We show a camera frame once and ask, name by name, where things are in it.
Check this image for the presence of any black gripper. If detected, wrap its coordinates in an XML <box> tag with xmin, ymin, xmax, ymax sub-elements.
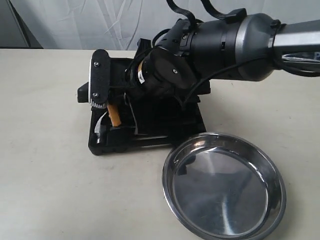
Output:
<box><xmin>88</xmin><ymin>46</ymin><xmax>197</xmax><ymax>109</ymax></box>

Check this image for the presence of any black plastic tool case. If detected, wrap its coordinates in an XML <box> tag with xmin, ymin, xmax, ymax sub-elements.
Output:
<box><xmin>77</xmin><ymin>57</ymin><xmax>206</xmax><ymax>156</ymax></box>

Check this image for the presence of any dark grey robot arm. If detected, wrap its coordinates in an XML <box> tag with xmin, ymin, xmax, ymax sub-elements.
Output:
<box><xmin>86</xmin><ymin>8</ymin><xmax>320</xmax><ymax>109</ymax></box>

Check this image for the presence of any white backdrop cloth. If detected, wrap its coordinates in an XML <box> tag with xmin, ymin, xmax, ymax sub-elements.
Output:
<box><xmin>0</xmin><ymin>0</ymin><xmax>320</xmax><ymax>50</ymax></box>

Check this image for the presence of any round stainless steel tray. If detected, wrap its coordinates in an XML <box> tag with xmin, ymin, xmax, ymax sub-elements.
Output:
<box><xmin>161</xmin><ymin>132</ymin><xmax>287</xmax><ymax>240</ymax></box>

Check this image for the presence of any yellow handled utility knife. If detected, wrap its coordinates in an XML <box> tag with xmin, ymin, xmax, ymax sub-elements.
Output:
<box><xmin>107</xmin><ymin>103</ymin><xmax>122</xmax><ymax>128</ymax></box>

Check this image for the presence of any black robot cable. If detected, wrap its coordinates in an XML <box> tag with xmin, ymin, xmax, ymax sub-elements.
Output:
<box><xmin>164</xmin><ymin>0</ymin><xmax>320</xmax><ymax>111</ymax></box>

